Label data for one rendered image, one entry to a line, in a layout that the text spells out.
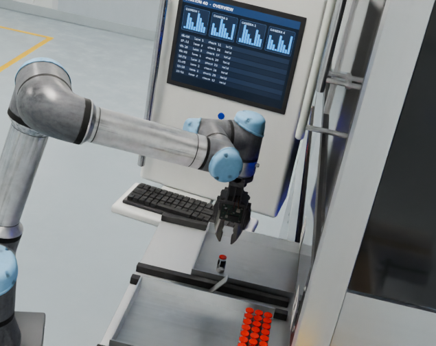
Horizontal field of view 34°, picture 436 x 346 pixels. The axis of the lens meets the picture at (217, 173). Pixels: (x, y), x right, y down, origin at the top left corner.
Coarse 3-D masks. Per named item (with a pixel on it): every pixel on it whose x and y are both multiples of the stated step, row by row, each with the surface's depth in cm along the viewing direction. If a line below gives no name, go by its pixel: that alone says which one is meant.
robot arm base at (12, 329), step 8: (8, 320) 157; (0, 328) 156; (8, 328) 158; (16, 328) 161; (0, 336) 156; (8, 336) 158; (16, 336) 161; (0, 344) 156; (8, 344) 159; (16, 344) 161
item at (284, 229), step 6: (294, 174) 346; (294, 180) 330; (294, 186) 314; (288, 198) 346; (288, 204) 330; (288, 210) 314; (288, 216) 299; (282, 222) 356; (288, 222) 285; (282, 228) 339; (288, 228) 275; (282, 234) 322
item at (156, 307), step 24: (144, 288) 176; (168, 288) 175; (192, 288) 174; (144, 312) 168; (168, 312) 169; (192, 312) 171; (216, 312) 173; (240, 312) 174; (264, 312) 173; (120, 336) 158; (144, 336) 160; (168, 336) 161; (192, 336) 163; (216, 336) 164
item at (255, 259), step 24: (216, 240) 203; (240, 240) 205; (264, 240) 204; (288, 240) 203; (216, 264) 192; (240, 264) 194; (264, 264) 196; (288, 264) 198; (264, 288) 181; (288, 288) 187
